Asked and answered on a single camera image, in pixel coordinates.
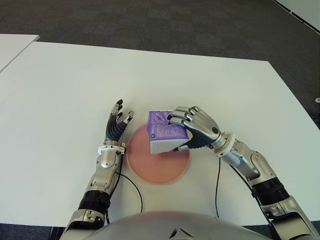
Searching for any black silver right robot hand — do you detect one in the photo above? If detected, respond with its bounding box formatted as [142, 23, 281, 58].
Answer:
[166, 105, 222, 153]

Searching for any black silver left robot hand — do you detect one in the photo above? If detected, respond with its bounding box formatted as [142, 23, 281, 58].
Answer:
[104, 99, 136, 143]

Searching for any purple tissue paper pack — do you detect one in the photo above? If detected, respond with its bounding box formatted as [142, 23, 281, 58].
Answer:
[146, 109, 191, 155]

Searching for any round pink plate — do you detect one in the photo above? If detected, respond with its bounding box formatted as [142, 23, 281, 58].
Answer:
[125, 124, 191, 185]

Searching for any silver robot torso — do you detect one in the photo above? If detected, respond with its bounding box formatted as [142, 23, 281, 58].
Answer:
[82, 209, 278, 240]

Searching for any white side table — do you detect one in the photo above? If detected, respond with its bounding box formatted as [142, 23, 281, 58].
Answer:
[0, 33, 41, 73]

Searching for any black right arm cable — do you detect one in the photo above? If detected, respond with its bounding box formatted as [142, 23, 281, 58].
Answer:
[214, 156, 222, 220]

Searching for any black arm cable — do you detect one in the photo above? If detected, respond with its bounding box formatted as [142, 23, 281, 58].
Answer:
[214, 156, 222, 220]
[104, 154, 143, 223]

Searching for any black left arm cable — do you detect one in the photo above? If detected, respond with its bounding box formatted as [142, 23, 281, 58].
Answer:
[104, 154, 143, 223]

